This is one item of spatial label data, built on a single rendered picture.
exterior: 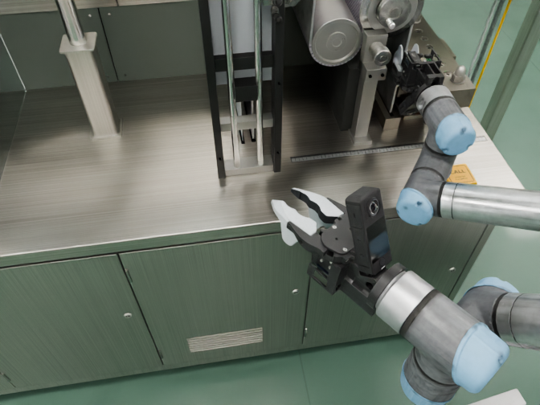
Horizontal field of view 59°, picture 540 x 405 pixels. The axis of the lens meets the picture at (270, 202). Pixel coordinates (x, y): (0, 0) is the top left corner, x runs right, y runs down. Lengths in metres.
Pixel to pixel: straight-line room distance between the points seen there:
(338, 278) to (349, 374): 1.27
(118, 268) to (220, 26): 0.64
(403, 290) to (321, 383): 1.30
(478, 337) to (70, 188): 0.99
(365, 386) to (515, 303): 1.24
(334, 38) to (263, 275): 0.65
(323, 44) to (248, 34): 0.24
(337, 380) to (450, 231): 0.78
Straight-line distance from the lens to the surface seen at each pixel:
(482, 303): 0.77
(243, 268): 1.32
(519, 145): 2.98
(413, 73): 1.18
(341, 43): 1.21
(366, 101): 1.27
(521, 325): 0.73
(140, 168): 1.29
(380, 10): 1.17
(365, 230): 0.62
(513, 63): 2.19
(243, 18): 1.01
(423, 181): 1.04
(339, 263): 0.67
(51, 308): 1.45
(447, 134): 1.03
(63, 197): 1.28
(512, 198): 0.99
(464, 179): 1.28
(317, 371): 1.92
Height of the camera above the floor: 1.78
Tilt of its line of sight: 49 degrees down
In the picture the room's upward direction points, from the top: straight up
